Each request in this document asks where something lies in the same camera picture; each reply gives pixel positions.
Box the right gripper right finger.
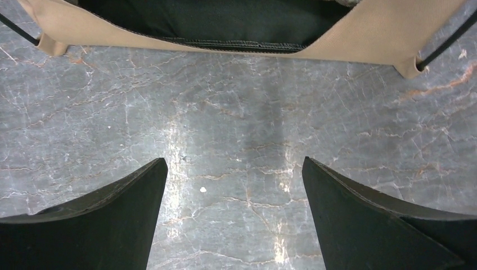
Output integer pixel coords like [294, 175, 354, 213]
[302, 157, 476, 269]

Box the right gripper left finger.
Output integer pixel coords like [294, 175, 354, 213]
[1, 158, 168, 269]

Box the black tent pole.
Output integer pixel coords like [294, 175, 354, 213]
[1, 10, 476, 71]

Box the beige pet tent fabric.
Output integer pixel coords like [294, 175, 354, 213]
[20, 0, 463, 78]

